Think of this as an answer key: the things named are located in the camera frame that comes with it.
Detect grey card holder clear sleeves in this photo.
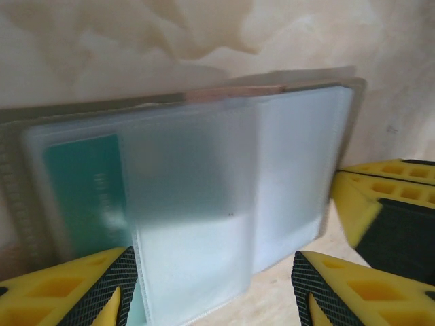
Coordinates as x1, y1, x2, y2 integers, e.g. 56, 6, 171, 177
0, 69, 370, 325

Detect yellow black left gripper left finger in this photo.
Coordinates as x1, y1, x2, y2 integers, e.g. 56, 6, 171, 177
0, 246, 139, 326

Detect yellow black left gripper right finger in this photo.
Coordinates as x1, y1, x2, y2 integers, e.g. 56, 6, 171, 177
291, 250, 435, 326

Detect teal green plastic card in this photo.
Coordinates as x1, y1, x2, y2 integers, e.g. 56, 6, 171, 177
41, 133, 133, 251

